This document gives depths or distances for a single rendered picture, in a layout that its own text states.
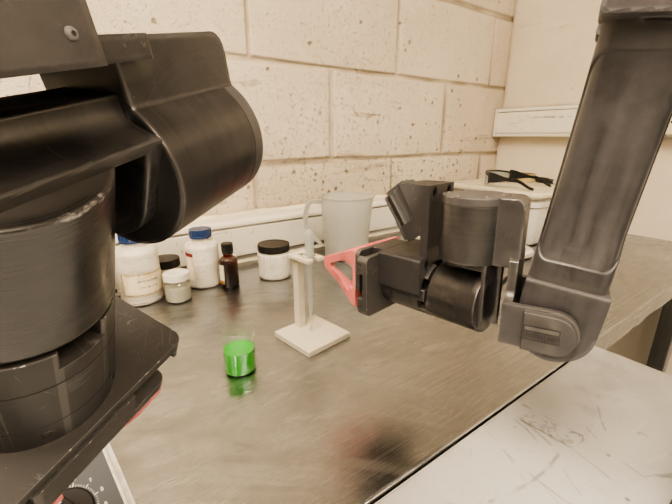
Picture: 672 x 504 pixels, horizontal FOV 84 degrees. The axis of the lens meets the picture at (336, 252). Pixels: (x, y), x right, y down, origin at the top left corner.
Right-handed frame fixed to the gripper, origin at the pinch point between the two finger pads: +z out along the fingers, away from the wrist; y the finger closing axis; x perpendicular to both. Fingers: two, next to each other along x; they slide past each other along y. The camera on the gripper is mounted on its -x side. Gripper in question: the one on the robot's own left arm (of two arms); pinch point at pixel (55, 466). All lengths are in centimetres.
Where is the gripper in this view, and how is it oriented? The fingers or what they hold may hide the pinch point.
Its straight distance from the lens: 28.5
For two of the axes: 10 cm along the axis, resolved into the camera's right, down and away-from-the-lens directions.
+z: -3.5, 7.3, 5.9
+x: 8.7, 4.8, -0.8
